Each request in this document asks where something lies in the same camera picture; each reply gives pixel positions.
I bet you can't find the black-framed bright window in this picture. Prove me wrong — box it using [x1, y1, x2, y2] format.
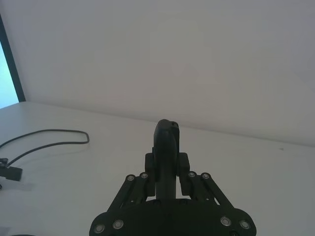
[0, 12, 27, 110]

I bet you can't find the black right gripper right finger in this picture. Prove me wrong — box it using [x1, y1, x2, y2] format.
[171, 120, 237, 213]

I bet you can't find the thin black cable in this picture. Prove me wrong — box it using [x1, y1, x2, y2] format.
[0, 129, 90, 170]

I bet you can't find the white table cloth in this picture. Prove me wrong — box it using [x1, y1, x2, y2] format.
[0, 101, 315, 236]

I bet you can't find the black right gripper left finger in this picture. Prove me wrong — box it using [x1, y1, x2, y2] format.
[105, 119, 178, 215]

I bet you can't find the small black plug box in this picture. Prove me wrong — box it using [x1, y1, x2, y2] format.
[0, 157, 23, 182]

